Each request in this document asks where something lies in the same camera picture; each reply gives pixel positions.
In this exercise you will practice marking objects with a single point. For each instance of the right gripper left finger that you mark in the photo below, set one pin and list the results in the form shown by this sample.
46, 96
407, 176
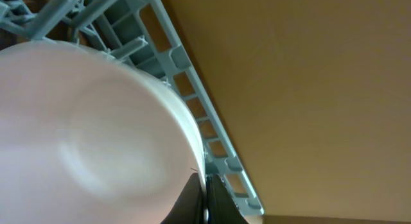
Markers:
189, 207

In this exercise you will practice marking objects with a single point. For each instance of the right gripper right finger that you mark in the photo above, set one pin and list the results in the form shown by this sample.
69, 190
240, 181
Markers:
221, 207

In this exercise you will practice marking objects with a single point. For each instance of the pink bowl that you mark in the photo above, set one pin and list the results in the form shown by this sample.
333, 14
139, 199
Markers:
87, 139

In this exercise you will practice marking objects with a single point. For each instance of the grey dishwasher rack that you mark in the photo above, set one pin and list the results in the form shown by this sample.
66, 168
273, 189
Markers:
140, 33

